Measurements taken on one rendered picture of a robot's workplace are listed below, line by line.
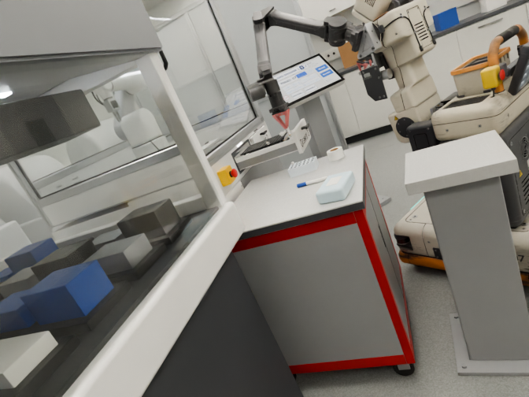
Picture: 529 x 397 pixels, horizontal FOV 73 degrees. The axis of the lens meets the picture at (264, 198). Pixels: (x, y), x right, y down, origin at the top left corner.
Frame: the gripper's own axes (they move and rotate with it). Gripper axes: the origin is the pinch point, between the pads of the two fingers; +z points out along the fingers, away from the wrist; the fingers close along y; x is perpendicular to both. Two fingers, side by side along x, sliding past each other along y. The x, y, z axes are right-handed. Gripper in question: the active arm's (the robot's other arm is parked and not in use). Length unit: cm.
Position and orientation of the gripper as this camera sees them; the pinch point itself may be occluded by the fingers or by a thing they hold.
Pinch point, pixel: (286, 126)
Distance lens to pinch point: 155.0
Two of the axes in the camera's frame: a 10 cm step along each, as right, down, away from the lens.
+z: 3.5, 8.9, 2.8
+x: 9.0, -2.3, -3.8
